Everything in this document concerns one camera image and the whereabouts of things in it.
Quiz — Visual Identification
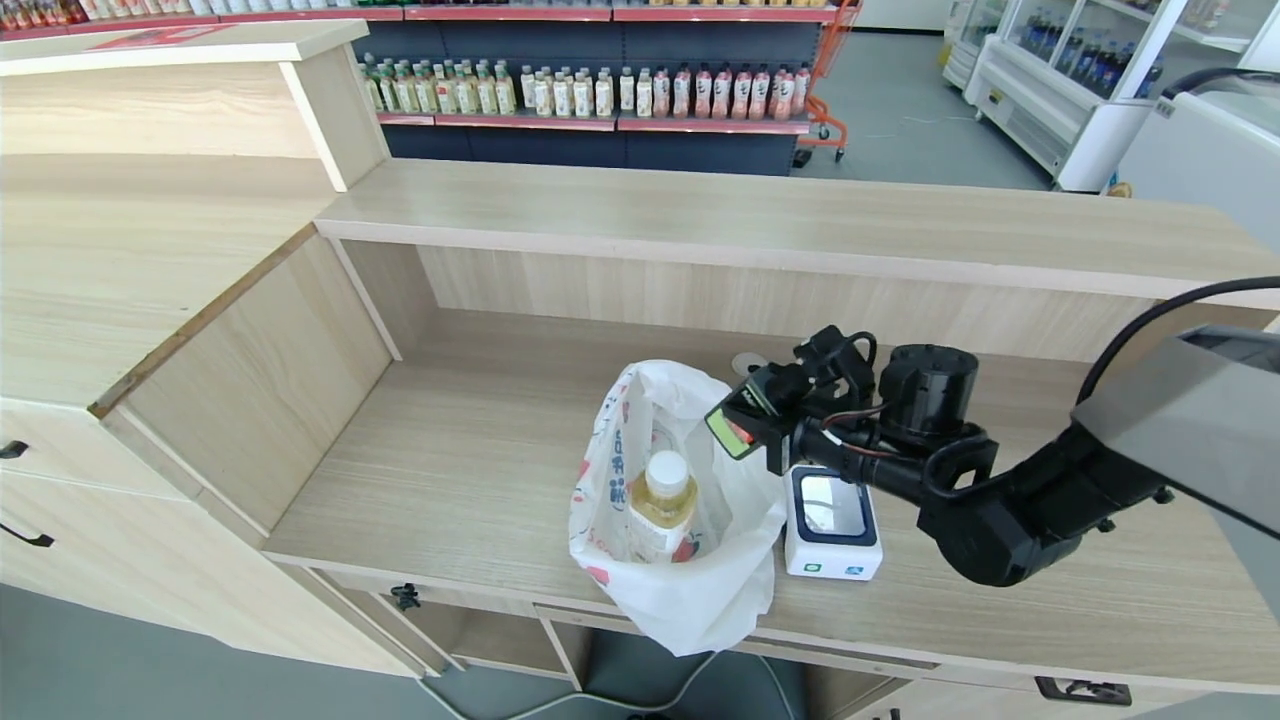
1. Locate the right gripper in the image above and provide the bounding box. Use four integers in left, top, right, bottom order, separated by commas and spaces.
766, 420, 927, 506

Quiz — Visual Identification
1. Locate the white barcode scanner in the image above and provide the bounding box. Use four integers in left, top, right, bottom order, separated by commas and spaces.
783, 465, 884, 582

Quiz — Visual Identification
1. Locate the white plastic shopping bag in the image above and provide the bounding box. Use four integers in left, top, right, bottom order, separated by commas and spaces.
568, 360, 791, 658

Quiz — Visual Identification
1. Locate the orange shopping cart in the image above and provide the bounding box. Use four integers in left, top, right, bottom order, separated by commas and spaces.
795, 0, 863, 164

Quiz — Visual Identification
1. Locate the yellow tea bottle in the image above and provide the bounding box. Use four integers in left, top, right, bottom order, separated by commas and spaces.
627, 450, 699, 564

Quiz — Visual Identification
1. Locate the wooden counter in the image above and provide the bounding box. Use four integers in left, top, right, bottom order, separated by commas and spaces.
0, 20, 1280, 720

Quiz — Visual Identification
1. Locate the white glass display fridge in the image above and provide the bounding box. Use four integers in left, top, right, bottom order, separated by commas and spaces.
940, 0, 1280, 194

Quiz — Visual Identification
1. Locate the white chest freezer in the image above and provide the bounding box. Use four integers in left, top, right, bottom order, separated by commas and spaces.
1108, 68, 1280, 256

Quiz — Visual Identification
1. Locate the row of blue bottles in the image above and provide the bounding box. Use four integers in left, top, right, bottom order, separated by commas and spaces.
1018, 8, 1167, 99

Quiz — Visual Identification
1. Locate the black shop shelf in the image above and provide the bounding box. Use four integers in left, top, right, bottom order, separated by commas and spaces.
0, 0, 833, 177

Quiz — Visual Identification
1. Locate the wooden drawer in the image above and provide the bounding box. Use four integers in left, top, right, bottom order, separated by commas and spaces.
0, 470, 423, 681
0, 398, 193, 503

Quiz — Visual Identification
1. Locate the white cable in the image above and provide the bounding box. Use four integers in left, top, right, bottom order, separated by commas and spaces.
418, 650, 801, 720

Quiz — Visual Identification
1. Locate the black cabinet handle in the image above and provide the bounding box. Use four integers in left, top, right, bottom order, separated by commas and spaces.
1034, 676, 1134, 708

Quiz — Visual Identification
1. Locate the black cable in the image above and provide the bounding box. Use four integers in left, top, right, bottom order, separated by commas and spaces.
1075, 277, 1280, 406

